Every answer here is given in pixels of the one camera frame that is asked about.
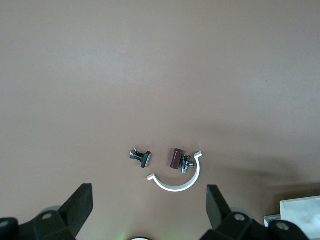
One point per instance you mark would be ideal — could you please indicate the white plastic tray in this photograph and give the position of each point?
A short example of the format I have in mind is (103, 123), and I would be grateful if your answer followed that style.
(300, 207)

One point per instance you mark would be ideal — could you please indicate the small chrome metal fitting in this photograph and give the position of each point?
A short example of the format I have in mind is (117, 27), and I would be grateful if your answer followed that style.
(185, 163)

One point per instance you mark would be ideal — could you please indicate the small dark brown block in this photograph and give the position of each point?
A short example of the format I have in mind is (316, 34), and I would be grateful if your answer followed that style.
(175, 158)

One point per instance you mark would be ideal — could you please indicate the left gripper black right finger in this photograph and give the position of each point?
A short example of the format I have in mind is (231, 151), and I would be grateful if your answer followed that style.
(216, 207)

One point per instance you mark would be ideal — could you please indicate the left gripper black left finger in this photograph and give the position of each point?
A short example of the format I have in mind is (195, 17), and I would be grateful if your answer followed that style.
(80, 207)

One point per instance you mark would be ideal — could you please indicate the white drawer cabinet housing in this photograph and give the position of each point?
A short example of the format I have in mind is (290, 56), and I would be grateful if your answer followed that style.
(271, 219)

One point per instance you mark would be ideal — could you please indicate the black square push switch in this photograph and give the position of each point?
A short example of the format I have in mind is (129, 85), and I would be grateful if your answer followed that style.
(146, 160)

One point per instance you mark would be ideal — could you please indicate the white half-round clamp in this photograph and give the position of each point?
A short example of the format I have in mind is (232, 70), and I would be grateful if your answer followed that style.
(175, 188)

